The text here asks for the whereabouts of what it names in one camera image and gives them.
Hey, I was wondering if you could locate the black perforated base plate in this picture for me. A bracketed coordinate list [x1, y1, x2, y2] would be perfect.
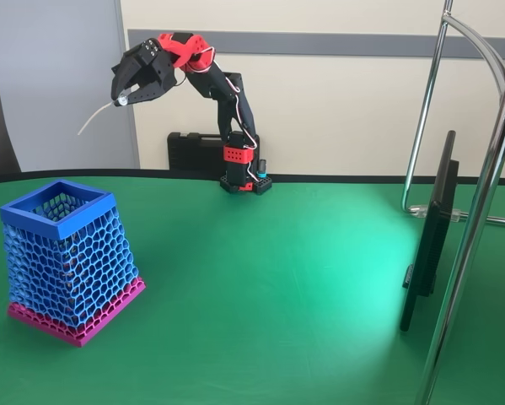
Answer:
[218, 172, 275, 197]

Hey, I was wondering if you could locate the green cloth with black edge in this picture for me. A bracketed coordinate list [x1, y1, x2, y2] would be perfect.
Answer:
[0, 168, 505, 405]

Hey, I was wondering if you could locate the black plastic tool case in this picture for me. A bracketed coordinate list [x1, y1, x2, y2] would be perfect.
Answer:
[167, 132, 261, 172]

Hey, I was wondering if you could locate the white light panel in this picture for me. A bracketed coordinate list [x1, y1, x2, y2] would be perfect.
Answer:
[399, 130, 462, 334]

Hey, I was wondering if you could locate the blue and magenta mesh basket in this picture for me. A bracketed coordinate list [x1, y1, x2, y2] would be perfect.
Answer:
[0, 179, 147, 348]

